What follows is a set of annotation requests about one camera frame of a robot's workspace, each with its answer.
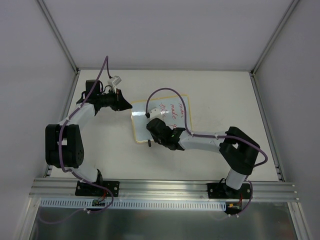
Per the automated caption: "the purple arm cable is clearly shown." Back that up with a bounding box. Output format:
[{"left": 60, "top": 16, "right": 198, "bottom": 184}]
[
  {"left": 145, "top": 87, "right": 269, "bottom": 218},
  {"left": 37, "top": 55, "right": 115, "bottom": 225}
]

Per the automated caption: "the right aluminium frame post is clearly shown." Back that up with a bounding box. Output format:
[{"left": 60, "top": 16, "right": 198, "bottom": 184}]
[{"left": 250, "top": 0, "right": 300, "bottom": 76}]

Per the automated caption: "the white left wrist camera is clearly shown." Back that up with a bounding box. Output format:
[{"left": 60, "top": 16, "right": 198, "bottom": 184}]
[{"left": 107, "top": 75, "right": 122, "bottom": 92}]

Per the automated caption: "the left aluminium frame post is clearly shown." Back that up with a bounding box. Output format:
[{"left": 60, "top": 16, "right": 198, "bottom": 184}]
[{"left": 35, "top": 0, "right": 79, "bottom": 74}]

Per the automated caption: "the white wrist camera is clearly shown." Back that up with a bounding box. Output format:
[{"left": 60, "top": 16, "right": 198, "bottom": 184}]
[
  {"left": 107, "top": 75, "right": 122, "bottom": 92},
  {"left": 145, "top": 107, "right": 163, "bottom": 121}
]

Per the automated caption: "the aluminium mounting rail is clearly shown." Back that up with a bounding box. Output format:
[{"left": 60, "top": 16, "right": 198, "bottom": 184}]
[{"left": 28, "top": 177, "right": 300, "bottom": 203}]

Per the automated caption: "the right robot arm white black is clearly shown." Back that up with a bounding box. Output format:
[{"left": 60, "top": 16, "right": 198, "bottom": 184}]
[{"left": 146, "top": 118, "right": 260, "bottom": 198}]

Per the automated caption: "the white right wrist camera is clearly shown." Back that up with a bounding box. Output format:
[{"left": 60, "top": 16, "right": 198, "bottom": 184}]
[{"left": 145, "top": 107, "right": 163, "bottom": 121}]

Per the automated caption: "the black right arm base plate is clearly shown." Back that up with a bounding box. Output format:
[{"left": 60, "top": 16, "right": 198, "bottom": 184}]
[{"left": 206, "top": 182, "right": 252, "bottom": 200}]

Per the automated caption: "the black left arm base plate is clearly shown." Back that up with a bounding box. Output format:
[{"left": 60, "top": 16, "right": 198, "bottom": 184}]
[{"left": 75, "top": 180, "right": 120, "bottom": 198}]

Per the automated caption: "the white slotted cable duct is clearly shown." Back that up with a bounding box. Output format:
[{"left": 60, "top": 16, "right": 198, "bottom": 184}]
[{"left": 39, "top": 198, "right": 227, "bottom": 212}]

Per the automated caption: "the small whiteboard with yellow frame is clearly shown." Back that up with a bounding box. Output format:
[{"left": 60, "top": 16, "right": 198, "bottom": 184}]
[{"left": 131, "top": 94, "right": 192, "bottom": 143}]

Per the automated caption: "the aluminium frame post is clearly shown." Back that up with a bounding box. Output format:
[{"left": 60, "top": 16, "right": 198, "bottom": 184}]
[
  {"left": 250, "top": 0, "right": 300, "bottom": 76},
  {"left": 35, "top": 0, "right": 79, "bottom": 74}
]

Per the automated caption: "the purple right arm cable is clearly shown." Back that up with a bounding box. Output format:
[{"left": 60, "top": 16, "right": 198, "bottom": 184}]
[{"left": 145, "top": 87, "right": 269, "bottom": 218}]

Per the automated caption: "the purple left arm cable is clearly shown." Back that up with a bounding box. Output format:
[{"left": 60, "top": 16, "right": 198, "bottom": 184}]
[{"left": 37, "top": 55, "right": 115, "bottom": 225}]

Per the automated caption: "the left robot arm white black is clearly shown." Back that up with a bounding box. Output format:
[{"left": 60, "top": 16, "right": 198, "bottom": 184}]
[{"left": 45, "top": 76, "right": 133, "bottom": 196}]

